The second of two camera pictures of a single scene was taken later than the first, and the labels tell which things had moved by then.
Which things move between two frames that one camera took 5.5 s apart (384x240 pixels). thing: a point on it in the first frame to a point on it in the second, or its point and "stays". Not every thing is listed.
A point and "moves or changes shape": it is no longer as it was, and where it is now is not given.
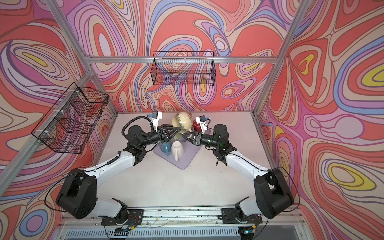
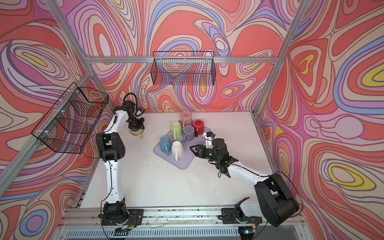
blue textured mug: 166,147 stays
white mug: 177,149 stays
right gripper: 196,141 to 199,147
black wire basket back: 186,68 stays
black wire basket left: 68,126 stays
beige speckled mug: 183,121 moves or changes shape
